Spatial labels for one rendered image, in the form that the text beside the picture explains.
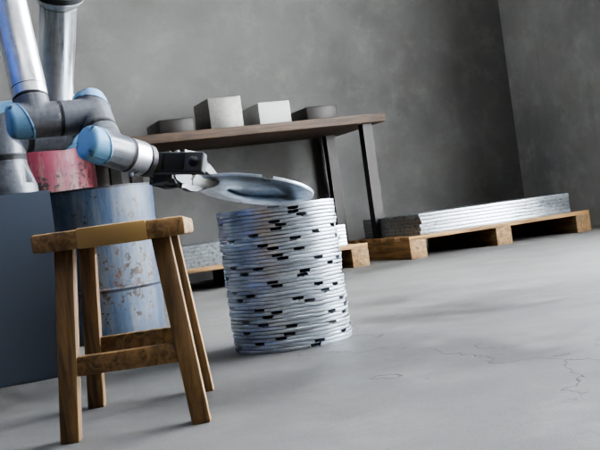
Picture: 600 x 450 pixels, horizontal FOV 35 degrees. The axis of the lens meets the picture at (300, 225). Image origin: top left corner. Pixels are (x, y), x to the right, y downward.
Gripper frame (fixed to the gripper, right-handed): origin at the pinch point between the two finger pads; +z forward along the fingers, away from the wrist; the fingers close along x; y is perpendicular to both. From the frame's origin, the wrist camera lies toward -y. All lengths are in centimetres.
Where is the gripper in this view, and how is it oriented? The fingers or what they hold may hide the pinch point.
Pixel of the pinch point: (216, 179)
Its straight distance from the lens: 221.9
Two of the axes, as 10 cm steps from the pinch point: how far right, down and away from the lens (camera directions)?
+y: -7.5, 1.0, 6.6
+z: 6.6, 1.9, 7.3
